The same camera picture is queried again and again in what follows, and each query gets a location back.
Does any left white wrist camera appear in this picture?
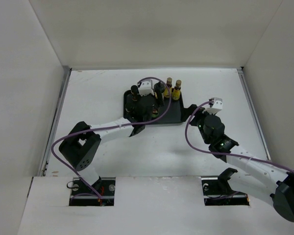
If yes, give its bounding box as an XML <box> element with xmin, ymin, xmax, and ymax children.
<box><xmin>137</xmin><ymin>79</ymin><xmax>154</xmax><ymax>96</ymax></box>

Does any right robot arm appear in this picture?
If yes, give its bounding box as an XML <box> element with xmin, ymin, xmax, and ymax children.
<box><xmin>186</xmin><ymin>100</ymin><xmax>294</xmax><ymax>222</ymax></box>

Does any red chili sauce bottle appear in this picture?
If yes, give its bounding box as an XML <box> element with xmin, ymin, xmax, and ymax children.
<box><xmin>152</xmin><ymin>105</ymin><xmax>159</xmax><ymax>119</ymax></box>

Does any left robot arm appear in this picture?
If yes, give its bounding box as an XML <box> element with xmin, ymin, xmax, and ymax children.
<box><xmin>59</xmin><ymin>85</ymin><xmax>164</xmax><ymax>195</ymax></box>

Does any white powder shaker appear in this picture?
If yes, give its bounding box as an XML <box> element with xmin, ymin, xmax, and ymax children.
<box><xmin>154</xmin><ymin>82</ymin><xmax>165</xmax><ymax>97</ymax></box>

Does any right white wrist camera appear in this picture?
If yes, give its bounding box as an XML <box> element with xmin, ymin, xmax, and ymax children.
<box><xmin>205</xmin><ymin>97</ymin><xmax>223</xmax><ymax>115</ymax></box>

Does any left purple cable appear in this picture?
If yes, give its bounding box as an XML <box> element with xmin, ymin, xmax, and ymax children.
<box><xmin>50</xmin><ymin>77</ymin><xmax>172</xmax><ymax>205</ymax></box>

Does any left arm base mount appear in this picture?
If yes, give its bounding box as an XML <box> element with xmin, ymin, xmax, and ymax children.
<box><xmin>67</xmin><ymin>178</ymin><xmax>116</xmax><ymax>207</ymax></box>

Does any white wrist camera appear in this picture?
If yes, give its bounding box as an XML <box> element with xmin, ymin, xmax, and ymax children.
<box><xmin>137</xmin><ymin>79</ymin><xmax>154</xmax><ymax>96</ymax></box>
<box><xmin>205</xmin><ymin>97</ymin><xmax>223</xmax><ymax>115</ymax></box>

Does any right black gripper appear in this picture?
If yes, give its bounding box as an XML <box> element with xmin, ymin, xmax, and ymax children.
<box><xmin>181</xmin><ymin>104</ymin><xmax>217</xmax><ymax>144</ymax></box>

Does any black plastic tray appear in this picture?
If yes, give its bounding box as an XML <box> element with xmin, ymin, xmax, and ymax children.
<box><xmin>123</xmin><ymin>90</ymin><xmax>184</xmax><ymax>125</ymax></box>

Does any small spice jar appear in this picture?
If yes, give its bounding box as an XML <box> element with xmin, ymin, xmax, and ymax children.
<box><xmin>124</xmin><ymin>95</ymin><xmax>134</xmax><ymax>115</ymax></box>
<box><xmin>130</xmin><ymin>85</ymin><xmax>140</xmax><ymax>101</ymax></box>

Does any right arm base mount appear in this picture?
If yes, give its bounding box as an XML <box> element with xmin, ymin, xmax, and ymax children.
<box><xmin>201</xmin><ymin>168</ymin><xmax>249</xmax><ymax>206</ymax></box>

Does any yellow label bottle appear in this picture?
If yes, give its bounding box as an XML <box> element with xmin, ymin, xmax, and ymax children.
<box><xmin>172</xmin><ymin>80</ymin><xmax>182</xmax><ymax>101</ymax></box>
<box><xmin>164</xmin><ymin>77</ymin><xmax>172</xmax><ymax>99</ymax></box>

